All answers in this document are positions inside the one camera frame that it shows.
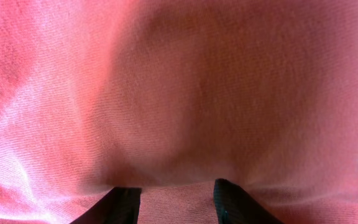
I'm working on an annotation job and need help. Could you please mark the red polo shirt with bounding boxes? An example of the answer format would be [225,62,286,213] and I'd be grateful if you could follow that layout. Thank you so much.
[0,0,358,223]

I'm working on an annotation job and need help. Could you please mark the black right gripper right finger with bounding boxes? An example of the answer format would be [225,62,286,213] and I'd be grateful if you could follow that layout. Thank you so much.
[213,179,283,224]

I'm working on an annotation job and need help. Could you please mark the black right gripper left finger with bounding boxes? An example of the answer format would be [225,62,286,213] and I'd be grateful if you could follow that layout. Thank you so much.
[70,187,142,224]

